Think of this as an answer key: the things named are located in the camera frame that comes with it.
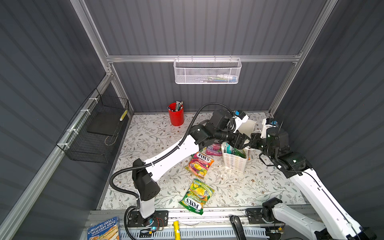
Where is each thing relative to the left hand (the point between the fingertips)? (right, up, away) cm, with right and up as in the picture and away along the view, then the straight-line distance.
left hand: (247, 136), depth 66 cm
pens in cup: (-37, +19, +41) cm, 58 cm away
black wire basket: (-75, +1, +8) cm, 75 cm away
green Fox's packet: (+1, -10, +19) cm, 21 cm away
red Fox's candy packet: (-21, -18, +23) cm, 36 cm away
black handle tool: (-4, -41, +1) cm, 41 cm away
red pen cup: (-36, +14, +38) cm, 54 cm away
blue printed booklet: (-64, -44, +4) cm, 78 cm away
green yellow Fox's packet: (-22, -32, +13) cm, 41 cm away
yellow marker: (-32, -42, +5) cm, 54 cm away
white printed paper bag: (-1, -14, +10) cm, 17 cm away
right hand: (+5, 0, +6) cm, 8 cm away
